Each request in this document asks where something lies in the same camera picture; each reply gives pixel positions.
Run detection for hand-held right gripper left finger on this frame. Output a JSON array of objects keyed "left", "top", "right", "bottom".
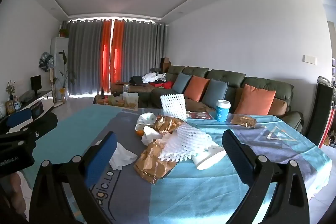
[{"left": 29, "top": 131, "right": 118, "bottom": 224}]

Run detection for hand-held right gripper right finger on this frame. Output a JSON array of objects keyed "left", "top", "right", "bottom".
[{"left": 222, "top": 130, "right": 310, "bottom": 224}]

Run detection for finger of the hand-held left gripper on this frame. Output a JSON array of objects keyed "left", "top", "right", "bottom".
[
  {"left": 5, "top": 109, "right": 33, "bottom": 128},
  {"left": 20, "top": 112, "right": 59, "bottom": 141}
]

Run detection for white paper cup blue dots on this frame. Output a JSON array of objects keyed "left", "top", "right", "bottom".
[
  {"left": 136, "top": 112, "right": 158, "bottom": 127},
  {"left": 192, "top": 144, "right": 227, "bottom": 170}
]

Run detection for person's left forearm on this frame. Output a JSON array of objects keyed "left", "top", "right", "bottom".
[{"left": 0, "top": 171, "right": 29, "bottom": 224}]

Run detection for white crumpled tissue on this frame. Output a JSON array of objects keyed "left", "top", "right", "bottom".
[{"left": 109, "top": 142, "right": 138, "bottom": 170}]

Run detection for white tv cabinet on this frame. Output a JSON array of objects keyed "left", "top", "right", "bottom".
[{"left": 0, "top": 90, "right": 54, "bottom": 123}]

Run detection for grey flat box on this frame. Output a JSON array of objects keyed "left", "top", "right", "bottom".
[{"left": 20, "top": 91, "right": 35, "bottom": 103}]

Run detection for flower vase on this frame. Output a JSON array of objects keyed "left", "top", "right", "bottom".
[{"left": 6, "top": 80, "right": 17, "bottom": 102}]

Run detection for brown crumpled wrapper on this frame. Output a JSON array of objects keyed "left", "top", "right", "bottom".
[{"left": 230, "top": 114, "right": 257, "bottom": 127}]

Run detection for black monitor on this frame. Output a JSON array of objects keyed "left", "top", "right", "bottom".
[{"left": 30, "top": 75, "right": 42, "bottom": 96}]

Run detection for blue paper cup white lid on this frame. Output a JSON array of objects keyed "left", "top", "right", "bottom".
[{"left": 215, "top": 100, "right": 231, "bottom": 122}]

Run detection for tall leafy plant in vase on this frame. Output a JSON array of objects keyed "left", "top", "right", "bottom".
[{"left": 53, "top": 50, "right": 76, "bottom": 104}]

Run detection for brown plastic wrapper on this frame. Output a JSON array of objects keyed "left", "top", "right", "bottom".
[{"left": 134, "top": 139, "right": 179, "bottom": 185}]

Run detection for white foam fruit net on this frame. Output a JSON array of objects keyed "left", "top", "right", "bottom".
[
  {"left": 157, "top": 124, "right": 215, "bottom": 163},
  {"left": 160, "top": 93, "right": 187, "bottom": 121}
]

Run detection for white crumpled paper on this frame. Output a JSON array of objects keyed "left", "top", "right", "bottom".
[{"left": 141, "top": 126, "right": 164, "bottom": 146}]

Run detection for red snack packet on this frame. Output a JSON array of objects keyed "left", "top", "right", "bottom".
[{"left": 189, "top": 112, "right": 214, "bottom": 120}]

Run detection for white standing air conditioner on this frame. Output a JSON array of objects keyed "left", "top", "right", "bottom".
[{"left": 50, "top": 37, "right": 69, "bottom": 99}]

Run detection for coffee table with jars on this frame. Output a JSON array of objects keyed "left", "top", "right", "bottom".
[{"left": 93, "top": 92, "right": 139, "bottom": 109}]

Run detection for orange cushion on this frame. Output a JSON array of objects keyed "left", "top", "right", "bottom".
[
  {"left": 184, "top": 76, "right": 210, "bottom": 102},
  {"left": 234, "top": 84, "right": 277, "bottom": 116}
]

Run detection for fan with patterned cover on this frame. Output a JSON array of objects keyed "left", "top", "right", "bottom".
[{"left": 39, "top": 52, "right": 55, "bottom": 72}]

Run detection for white plastic bag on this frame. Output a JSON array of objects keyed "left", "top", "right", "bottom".
[{"left": 122, "top": 92, "right": 139, "bottom": 110}]

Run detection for blue cushion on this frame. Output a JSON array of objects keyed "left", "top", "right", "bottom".
[
  {"left": 202, "top": 79, "right": 229, "bottom": 105},
  {"left": 173, "top": 73, "right": 192, "bottom": 93}
]

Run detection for grey curtain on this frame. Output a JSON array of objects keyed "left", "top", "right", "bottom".
[
  {"left": 122, "top": 21, "right": 167, "bottom": 83},
  {"left": 62, "top": 19, "right": 104, "bottom": 96}
]

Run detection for small brown paper bag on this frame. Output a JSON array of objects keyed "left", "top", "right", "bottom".
[{"left": 153, "top": 115, "right": 187, "bottom": 134}]

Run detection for dark green sofa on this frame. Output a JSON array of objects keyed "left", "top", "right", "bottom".
[{"left": 112, "top": 65, "right": 304, "bottom": 133}]

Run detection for orange curtain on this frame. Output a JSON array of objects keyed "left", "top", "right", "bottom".
[
  {"left": 101, "top": 20, "right": 114, "bottom": 93},
  {"left": 113, "top": 20, "right": 125, "bottom": 83}
]

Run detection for white cloth pile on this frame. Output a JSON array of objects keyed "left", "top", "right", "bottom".
[{"left": 142, "top": 72, "right": 166, "bottom": 84}]

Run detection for black chair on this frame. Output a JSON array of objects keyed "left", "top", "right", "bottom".
[{"left": 316, "top": 76, "right": 336, "bottom": 148}]

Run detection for brown cardboard box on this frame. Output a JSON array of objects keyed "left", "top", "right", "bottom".
[{"left": 161, "top": 57, "right": 172, "bottom": 74}]

